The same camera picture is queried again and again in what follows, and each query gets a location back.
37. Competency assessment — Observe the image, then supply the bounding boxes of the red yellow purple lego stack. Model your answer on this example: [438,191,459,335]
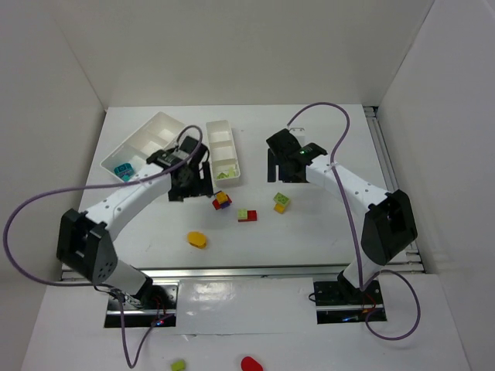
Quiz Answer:
[212,191,232,210]

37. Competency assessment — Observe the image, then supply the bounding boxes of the lime lego brick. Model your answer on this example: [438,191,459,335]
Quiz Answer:
[217,167,237,179]

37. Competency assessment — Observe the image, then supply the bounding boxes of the lime and red lego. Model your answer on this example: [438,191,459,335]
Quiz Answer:
[237,209,258,223]

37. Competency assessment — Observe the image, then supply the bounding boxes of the yellow oval lego piece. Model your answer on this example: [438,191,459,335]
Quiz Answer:
[187,231,208,249]

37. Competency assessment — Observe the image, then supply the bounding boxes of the teal arched lego brick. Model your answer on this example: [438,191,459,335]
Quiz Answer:
[114,162,135,179]

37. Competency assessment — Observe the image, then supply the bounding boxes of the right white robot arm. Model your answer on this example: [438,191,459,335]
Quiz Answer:
[267,129,418,299]

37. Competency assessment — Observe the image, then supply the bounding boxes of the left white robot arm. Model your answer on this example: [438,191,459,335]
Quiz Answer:
[56,162,213,308]

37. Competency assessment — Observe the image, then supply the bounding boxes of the lime and yellow lego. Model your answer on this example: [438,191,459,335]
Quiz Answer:
[273,192,291,214]

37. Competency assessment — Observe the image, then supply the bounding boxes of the centre white compartment tray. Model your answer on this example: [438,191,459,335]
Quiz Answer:
[206,121,241,188]

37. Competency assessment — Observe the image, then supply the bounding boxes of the white compartment tray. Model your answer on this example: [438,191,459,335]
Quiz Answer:
[206,121,241,188]
[101,112,185,182]

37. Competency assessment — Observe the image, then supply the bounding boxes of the left white compartment tray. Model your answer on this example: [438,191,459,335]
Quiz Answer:
[101,112,185,182]

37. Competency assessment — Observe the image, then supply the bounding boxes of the lime lego foreground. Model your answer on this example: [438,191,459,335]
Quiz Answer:
[170,359,186,371]

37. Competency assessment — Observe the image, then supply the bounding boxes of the red oval lego foreground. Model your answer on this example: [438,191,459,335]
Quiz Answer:
[241,356,264,371]

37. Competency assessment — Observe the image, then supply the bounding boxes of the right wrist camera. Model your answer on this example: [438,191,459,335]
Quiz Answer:
[289,128,306,141]

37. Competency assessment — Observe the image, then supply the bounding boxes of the front aluminium rail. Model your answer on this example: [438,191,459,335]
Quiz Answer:
[60,264,426,281]

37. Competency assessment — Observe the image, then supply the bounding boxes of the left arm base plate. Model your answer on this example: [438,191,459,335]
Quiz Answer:
[94,282,179,328]

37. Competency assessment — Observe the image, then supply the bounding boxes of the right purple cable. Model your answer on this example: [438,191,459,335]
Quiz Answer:
[286,101,421,342]

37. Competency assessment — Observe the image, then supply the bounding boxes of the purple cable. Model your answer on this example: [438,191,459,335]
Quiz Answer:
[286,101,421,342]
[2,124,203,369]

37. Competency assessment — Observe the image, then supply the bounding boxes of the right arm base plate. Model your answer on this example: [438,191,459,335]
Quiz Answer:
[308,281,387,325]

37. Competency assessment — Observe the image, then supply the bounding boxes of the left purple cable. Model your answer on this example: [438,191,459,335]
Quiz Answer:
[2,124,203,369]

